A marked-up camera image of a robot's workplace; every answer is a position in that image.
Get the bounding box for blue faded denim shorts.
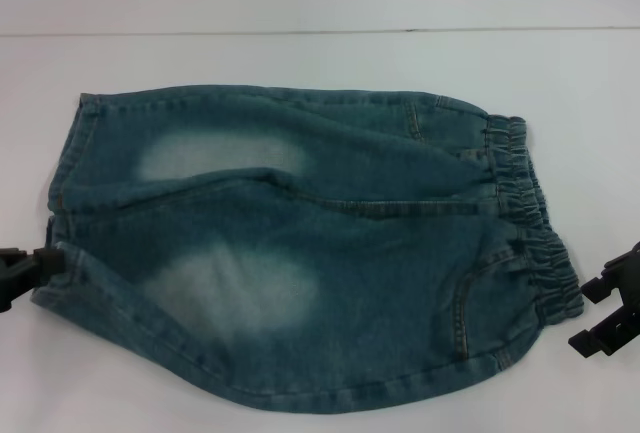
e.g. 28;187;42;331
29;85;586;417

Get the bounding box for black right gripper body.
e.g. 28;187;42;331
619;292;640;322

